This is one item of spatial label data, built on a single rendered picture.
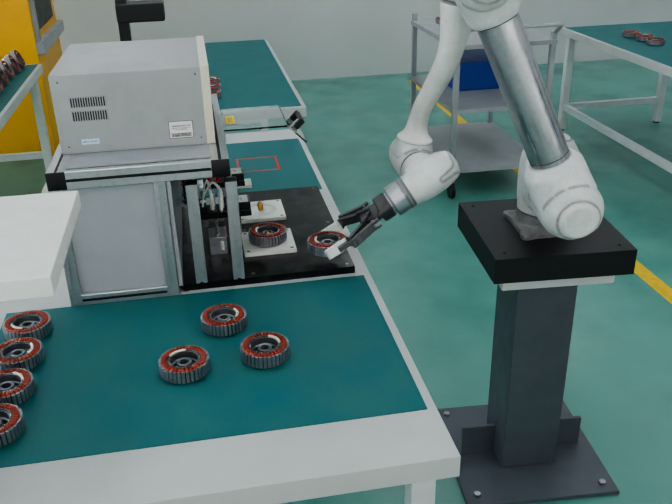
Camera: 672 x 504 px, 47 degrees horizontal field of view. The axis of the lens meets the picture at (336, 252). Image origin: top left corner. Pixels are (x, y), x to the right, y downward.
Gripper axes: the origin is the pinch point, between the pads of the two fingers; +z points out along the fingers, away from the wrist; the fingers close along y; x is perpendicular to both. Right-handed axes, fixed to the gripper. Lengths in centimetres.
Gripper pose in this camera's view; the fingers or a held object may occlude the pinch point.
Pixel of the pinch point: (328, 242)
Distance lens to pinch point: 213.3
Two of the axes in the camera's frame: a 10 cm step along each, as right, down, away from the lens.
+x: -5.2, -7.3, -4.5
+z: -8.4, 5.4, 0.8
